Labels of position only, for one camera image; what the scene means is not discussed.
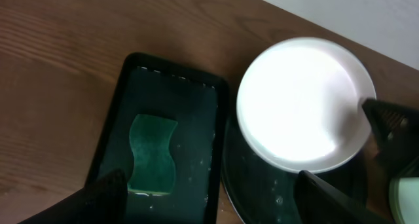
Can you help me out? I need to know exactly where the mint green plate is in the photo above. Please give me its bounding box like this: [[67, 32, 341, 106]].
[[389, 167, 419, 224]]

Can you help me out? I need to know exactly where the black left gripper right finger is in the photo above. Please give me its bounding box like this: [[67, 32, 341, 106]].
[[293, 170, 390, 224]]

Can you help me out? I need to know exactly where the black round tray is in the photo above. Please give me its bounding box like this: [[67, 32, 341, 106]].
[[222, 116, 367, 224]]

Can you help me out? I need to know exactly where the black rectangular tray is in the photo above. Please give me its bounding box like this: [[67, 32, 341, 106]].
[[86, 52, 229, 223]]

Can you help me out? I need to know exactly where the white plate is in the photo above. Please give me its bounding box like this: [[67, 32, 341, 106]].
[[236, 37, 376, 174]]

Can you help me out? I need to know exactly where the green yellow sponge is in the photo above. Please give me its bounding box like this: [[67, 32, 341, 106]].
[[128, 114, 177, 195]]

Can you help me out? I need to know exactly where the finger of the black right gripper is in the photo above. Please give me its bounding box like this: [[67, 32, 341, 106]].
[[362, 98, 418, 162]]

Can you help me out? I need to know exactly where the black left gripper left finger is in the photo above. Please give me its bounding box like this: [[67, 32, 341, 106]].
[[21, 169, 128, 224]]

